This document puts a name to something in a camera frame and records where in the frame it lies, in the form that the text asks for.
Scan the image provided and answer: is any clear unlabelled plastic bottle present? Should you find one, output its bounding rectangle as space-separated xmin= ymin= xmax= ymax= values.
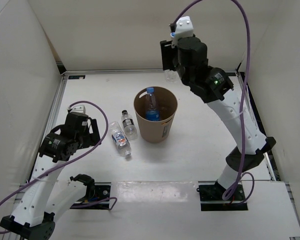
xmin=164 ymin=70 xmax=177 ymax=83

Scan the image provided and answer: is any black label plastic bottle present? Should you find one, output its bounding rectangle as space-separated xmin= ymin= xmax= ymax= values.
xmin=121 ymin=110 xmax=138 ymax=140

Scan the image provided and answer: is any aluminium table rail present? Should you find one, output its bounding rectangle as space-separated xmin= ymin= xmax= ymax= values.
xmin=247 ymin=86 xmax=300 ymax=240
xmin=27 ymin=72 xmax=68 ymax=181

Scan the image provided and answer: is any blue label water bottle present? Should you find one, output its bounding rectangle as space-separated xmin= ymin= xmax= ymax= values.
xmin=145 ymin=87 xmax=160 ymax=122

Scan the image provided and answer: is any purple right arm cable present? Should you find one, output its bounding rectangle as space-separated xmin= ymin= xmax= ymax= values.
xmin=172 ymin=0 xmax=256 ymax=202

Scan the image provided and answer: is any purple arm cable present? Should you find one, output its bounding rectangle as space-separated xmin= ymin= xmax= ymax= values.
xmin=172 ymin=0 xmax=256 ymax=202
xmin=0 ymin=100 xmax=118 ymax=235

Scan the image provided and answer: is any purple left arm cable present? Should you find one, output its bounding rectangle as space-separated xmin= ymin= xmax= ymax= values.
xmin=0 ymin=100 xmax=118 ymax=235

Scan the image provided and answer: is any brown cylindrical waste bin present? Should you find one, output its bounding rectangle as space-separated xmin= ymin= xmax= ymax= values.
xmin=133 ymin=86 xmax=178 ymax=143

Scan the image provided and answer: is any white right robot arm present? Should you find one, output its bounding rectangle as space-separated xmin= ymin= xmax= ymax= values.
xmin=160 ymin=36 xmax=276 ymax=201

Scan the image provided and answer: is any aluminium right table rail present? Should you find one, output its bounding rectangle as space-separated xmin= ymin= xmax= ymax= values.
xmin=247 ymin=86 xmax=300 ymax=240

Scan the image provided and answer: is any orange blue label bottle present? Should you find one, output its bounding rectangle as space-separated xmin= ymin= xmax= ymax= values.
xmin=109 ymin=121 xmax=132 ymax=159

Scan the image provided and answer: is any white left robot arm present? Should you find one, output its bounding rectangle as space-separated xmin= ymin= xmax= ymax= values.
xmin=0 ymin=112 xmax=101 ymax=240

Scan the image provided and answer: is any aluminium left table rail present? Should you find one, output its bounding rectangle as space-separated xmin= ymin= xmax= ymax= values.
xmin=27 ymin=72 xmax=68 ymax=181

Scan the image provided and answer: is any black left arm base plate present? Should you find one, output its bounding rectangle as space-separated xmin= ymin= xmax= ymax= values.
xmin=70 ymin=182 xmax=111 ymax=210

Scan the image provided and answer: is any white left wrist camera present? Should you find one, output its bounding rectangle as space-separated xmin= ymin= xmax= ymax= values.
xmin=67 ymin=104 xmax=86 ymax=114

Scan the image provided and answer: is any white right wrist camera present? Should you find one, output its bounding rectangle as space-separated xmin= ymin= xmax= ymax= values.
xmin=170 ymin=16 xmax=194 ymax=49

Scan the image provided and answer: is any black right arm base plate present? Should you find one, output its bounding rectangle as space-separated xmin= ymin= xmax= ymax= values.
xmin=196 ymin=183 xmax=248 ymax=212

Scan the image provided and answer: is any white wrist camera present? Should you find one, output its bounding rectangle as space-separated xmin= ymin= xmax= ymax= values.
xmin=170 ymin=16 xmax=194 ymax=49
xmin=67 ymin=104 xmax=86 ymax=114

